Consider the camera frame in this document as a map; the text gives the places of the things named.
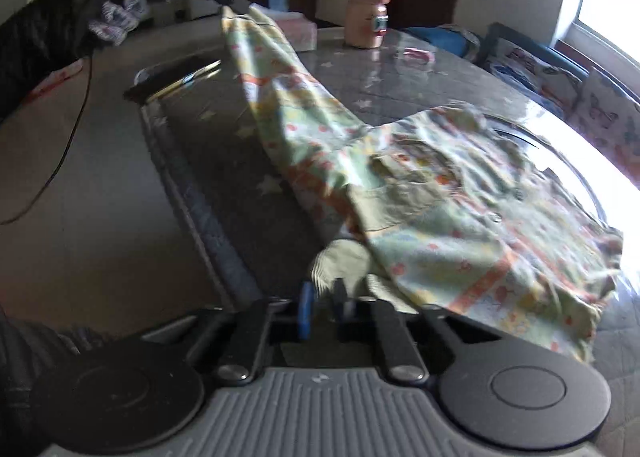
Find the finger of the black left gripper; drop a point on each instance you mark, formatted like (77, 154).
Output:
(240, 7)

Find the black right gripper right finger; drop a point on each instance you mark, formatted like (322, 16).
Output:
(501, 390)

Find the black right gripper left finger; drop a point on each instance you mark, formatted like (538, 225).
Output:
(141, 391)

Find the colourful patterned child shirt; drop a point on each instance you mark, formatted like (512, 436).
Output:
(435, 208)

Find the white tissue box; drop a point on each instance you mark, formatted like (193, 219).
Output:
(301, 32)

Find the pink cartoon water bottle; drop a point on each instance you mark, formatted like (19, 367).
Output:
(365, 23)

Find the small pink wrapper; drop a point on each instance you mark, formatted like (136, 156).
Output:
(425, 57)

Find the blue folded cloth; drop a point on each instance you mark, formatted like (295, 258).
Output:
(456, 40)

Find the black round induction cooktop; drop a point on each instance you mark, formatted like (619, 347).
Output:
(550, 161)

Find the butterfly print cushion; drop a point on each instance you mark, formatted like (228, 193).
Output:
(554, 88)
(609, 119)

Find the blue sofa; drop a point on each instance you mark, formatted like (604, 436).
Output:
(548, 54)

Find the window with metal frame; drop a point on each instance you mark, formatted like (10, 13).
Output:
(606, 25)

